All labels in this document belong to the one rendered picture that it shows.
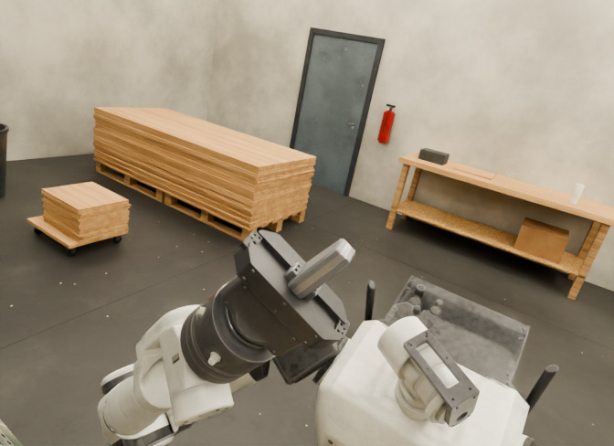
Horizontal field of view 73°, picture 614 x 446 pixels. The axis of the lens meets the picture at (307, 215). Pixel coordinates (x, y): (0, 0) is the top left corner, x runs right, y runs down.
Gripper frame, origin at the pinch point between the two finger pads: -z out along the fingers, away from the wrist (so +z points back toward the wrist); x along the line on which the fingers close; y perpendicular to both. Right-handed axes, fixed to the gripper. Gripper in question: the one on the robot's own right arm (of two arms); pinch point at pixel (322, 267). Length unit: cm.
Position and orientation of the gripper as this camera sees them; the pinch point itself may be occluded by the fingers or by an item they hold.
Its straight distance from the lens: 35.8
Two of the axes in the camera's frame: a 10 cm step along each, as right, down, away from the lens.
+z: -6.3, 5.4, 5.5
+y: -3.7, 4.2, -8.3
